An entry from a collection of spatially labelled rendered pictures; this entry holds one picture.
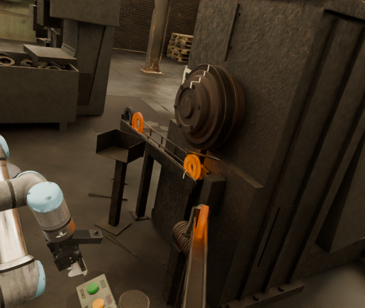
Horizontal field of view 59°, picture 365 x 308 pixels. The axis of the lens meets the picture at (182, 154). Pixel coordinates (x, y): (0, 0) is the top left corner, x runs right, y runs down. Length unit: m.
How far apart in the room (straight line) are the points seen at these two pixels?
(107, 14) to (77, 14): 0.36
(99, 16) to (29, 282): 3.26
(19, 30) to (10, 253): 9.36
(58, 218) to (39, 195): 0.09
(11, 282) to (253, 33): 1.57
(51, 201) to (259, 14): 1.30
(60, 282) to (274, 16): 1.86
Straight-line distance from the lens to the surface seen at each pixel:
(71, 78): 4.01
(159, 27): 8.78
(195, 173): 1.92
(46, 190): 1.00
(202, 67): 1.82
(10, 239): 1.58
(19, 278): 1.57
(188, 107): 1.74
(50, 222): 1.02
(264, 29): 1.72
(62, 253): 1.13
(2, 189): 1.07
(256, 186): 1.64
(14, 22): 10.60
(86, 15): 4.17
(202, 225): 1.48
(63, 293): 2.12
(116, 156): 2.26
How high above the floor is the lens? 1.57
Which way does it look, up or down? 23 degrees down
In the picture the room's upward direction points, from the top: 12 degrees clockwise
